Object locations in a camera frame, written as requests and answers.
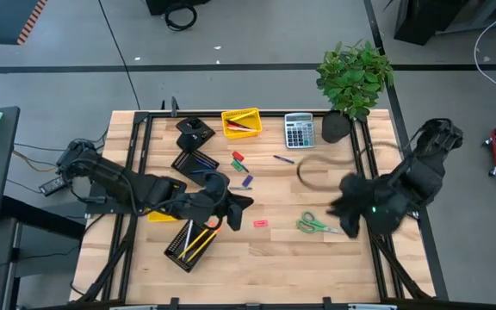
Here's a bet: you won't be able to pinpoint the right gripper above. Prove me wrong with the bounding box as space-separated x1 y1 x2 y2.
325 173 388 240

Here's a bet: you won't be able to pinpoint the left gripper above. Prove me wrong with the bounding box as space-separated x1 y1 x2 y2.
201 170 256 233

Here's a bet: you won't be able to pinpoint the yellow pencil with eraser cap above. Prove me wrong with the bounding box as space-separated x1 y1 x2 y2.
185 226 223 264
177 227 211 261

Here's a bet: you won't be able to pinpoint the white pencil with yellow cap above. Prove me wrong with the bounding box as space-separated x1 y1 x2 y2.
181 219 195 261

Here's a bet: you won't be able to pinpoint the black plastic bin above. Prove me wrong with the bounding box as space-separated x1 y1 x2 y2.
170 148 221 188
163 219 221 274

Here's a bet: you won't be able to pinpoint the yellow plastic bin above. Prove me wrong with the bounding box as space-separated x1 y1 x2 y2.
146 208 180 224
220 107 264 140

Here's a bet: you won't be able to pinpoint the black tape dispenser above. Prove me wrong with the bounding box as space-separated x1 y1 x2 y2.
174 115 216 152

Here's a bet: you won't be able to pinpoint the grey desk calculator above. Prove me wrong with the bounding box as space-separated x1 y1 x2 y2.
283 111 317 151

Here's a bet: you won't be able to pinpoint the potted green plant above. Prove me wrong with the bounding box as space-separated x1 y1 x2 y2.
314 39 396 145

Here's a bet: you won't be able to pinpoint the black power adapter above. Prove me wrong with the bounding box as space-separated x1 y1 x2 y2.
37 175 70 198

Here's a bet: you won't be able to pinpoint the black cabinet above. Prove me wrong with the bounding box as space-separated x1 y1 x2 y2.
393 0 496 47

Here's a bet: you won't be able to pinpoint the black equipment case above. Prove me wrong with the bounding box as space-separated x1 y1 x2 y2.
144 0 211 16

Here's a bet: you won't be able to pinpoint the black mat with orange edge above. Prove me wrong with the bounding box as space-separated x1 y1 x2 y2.
0 0 49 47

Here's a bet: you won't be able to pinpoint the green handled scissors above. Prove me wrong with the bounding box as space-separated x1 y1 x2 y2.
294 209 344 236

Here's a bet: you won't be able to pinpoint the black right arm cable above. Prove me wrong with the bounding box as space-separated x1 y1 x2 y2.
295 141 400 193

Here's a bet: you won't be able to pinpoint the black table frame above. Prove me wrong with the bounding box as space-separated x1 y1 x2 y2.
67 108 450 310

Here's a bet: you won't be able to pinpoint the black cable coil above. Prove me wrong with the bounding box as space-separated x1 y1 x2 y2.
163 1 199 33

